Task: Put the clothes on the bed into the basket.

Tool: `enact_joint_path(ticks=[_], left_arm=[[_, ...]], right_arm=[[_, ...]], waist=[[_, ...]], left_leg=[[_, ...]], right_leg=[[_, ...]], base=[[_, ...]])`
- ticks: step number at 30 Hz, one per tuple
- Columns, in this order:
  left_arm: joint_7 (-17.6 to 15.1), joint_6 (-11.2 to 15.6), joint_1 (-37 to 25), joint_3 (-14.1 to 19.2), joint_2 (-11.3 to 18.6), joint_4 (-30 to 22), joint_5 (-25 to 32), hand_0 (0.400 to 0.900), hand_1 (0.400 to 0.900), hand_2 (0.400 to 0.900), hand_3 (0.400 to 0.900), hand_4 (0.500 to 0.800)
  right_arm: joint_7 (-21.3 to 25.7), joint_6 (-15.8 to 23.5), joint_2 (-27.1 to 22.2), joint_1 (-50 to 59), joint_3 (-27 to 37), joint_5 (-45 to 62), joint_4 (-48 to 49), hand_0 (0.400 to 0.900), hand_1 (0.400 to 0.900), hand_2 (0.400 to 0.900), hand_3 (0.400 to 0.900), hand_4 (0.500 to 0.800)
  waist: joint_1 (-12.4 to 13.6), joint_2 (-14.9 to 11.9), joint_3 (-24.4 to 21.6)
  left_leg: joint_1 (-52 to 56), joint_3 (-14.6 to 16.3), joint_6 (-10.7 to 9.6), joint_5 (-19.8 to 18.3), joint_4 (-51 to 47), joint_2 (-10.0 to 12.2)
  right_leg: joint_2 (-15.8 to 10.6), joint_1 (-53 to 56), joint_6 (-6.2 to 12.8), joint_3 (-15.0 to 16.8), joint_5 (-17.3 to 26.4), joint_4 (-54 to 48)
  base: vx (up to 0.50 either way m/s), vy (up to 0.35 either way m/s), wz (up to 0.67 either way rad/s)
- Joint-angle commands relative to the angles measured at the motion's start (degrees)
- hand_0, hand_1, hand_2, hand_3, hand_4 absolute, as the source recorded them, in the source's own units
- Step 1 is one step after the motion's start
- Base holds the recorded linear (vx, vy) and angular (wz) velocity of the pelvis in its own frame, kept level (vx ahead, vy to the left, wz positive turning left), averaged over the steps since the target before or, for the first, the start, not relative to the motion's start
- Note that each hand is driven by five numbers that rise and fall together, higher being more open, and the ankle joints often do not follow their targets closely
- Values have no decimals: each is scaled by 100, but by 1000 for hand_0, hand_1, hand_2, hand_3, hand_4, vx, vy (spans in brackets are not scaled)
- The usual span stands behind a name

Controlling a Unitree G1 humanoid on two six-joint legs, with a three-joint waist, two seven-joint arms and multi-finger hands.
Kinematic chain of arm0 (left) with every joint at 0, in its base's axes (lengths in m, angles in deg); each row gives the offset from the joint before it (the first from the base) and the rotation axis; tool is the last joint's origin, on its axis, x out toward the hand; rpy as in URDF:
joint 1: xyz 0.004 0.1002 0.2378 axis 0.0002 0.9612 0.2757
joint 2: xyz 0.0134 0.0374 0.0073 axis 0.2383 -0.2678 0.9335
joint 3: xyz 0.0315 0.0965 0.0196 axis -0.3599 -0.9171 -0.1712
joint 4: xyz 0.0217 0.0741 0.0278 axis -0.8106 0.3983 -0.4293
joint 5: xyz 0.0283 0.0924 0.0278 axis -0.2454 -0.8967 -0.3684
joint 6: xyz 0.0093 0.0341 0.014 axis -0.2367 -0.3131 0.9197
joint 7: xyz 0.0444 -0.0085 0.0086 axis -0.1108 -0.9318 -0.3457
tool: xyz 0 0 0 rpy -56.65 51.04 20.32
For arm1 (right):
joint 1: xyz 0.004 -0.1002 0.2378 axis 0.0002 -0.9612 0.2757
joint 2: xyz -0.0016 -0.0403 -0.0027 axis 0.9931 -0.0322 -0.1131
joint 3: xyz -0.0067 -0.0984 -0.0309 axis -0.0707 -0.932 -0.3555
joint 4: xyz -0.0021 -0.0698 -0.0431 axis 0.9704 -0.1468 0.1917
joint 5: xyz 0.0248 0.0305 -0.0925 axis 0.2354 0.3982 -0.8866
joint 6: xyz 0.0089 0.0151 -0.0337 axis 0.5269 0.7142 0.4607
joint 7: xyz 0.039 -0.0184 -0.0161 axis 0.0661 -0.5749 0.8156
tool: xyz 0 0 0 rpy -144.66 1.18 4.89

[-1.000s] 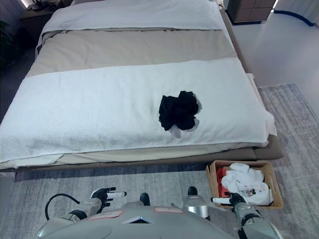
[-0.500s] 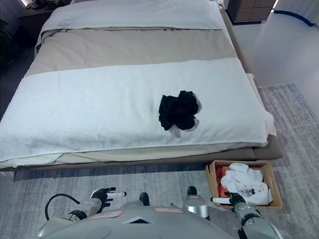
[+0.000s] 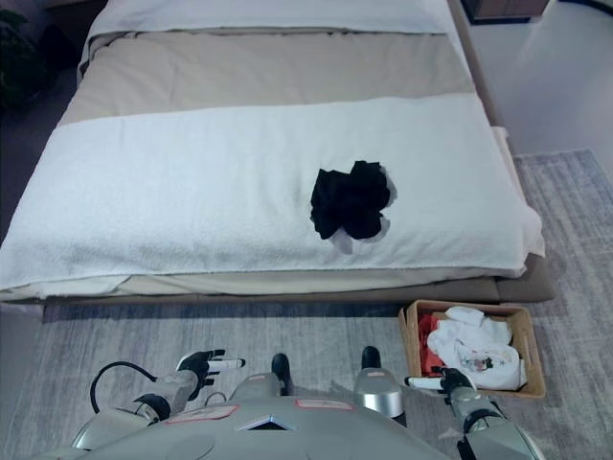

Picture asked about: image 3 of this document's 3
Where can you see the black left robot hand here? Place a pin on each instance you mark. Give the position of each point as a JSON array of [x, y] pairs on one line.
[[201, 365]]

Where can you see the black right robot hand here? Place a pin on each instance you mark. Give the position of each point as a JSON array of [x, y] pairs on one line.
[[450, 379]]

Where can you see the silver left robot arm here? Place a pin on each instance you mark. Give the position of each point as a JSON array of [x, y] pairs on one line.
[[153, 407]]

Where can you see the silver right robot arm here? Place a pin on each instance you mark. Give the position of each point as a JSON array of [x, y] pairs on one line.
[[488, 424]]

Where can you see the woven wicker laundry basket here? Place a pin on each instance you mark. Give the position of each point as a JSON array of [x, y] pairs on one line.
[[471, 347]]

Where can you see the bed with white blanket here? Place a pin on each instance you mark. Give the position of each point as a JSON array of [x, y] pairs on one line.
[[498, 144]]

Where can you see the white printed garment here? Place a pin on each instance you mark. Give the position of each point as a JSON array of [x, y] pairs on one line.
[[474, 350]]

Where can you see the red garment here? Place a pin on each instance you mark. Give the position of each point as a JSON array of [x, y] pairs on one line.
[[428, 340]]

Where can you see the silver right robot leg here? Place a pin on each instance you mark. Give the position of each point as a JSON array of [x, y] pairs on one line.
[[378, 388]]

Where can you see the silver robot leg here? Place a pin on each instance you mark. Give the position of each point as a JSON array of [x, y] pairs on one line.
[[280, 371], [378, 388]]

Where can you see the silver left robot leg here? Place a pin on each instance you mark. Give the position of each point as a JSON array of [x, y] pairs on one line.
[[280, 371]]

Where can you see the silver robot torso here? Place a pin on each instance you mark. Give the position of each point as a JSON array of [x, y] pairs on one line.
[[282, 429]]

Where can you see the grey patterned rug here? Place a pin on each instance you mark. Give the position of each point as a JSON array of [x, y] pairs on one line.
[[565, 297]]

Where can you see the white fleece blanket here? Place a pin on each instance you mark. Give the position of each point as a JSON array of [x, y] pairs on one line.
[[249, 196]]

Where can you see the black crumpled garment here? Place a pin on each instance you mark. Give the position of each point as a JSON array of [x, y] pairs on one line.
[[352, 201]]

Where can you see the beige duvet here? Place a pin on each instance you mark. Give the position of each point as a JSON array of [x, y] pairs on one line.
[[268, 72]]

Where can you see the white pillow cover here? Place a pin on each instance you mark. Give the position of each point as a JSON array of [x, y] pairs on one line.
[[268, 14]]

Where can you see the dark wooden nightstand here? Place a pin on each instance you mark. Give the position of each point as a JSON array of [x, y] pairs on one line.
[[515, 8]]

